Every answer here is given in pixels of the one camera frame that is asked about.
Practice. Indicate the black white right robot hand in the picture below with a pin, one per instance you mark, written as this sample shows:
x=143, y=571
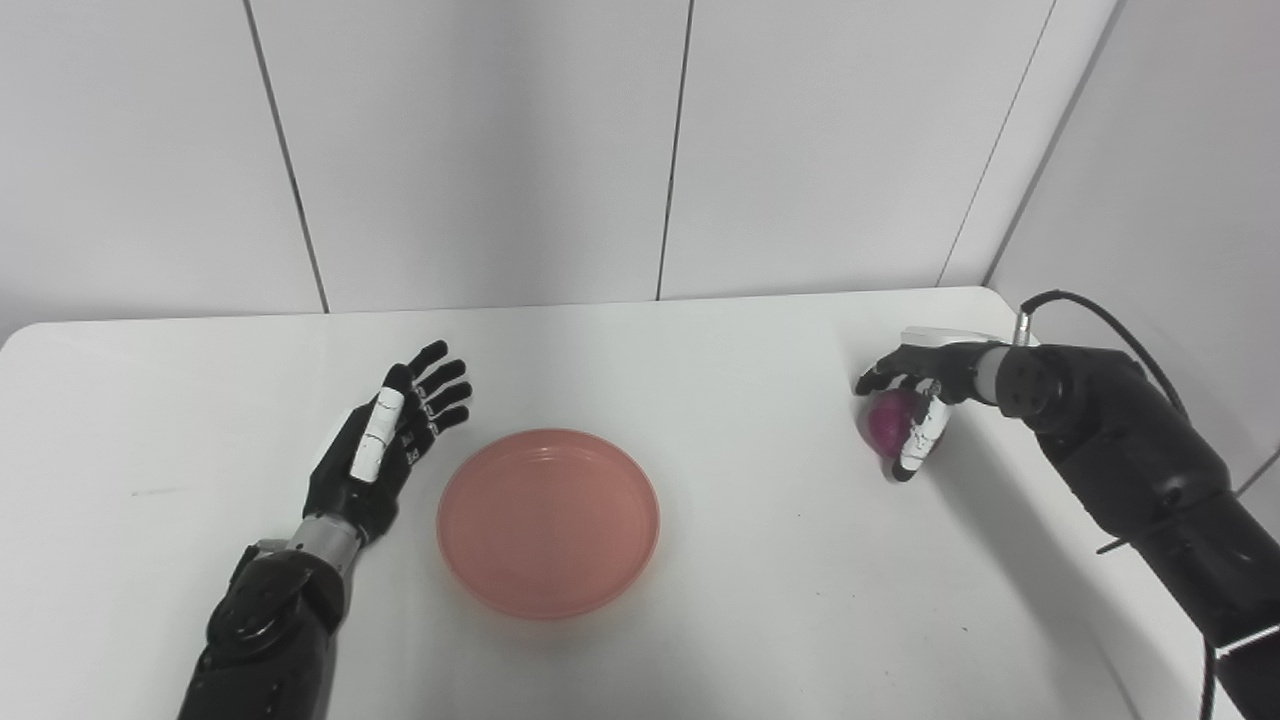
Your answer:
x=935, y=370

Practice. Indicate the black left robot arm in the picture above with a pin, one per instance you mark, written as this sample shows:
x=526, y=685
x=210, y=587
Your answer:
x=265, y=630

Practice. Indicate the purple red onion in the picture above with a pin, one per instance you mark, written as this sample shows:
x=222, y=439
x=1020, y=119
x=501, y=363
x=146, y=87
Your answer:
x=888, y=420

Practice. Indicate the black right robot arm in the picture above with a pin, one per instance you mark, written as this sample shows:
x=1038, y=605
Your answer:
x=1130, y=450

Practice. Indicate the pink round plate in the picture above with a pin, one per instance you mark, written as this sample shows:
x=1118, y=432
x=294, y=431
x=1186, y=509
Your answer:
x=548, y=522

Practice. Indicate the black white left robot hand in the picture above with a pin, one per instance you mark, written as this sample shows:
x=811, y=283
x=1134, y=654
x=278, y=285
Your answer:
x=360, y=465

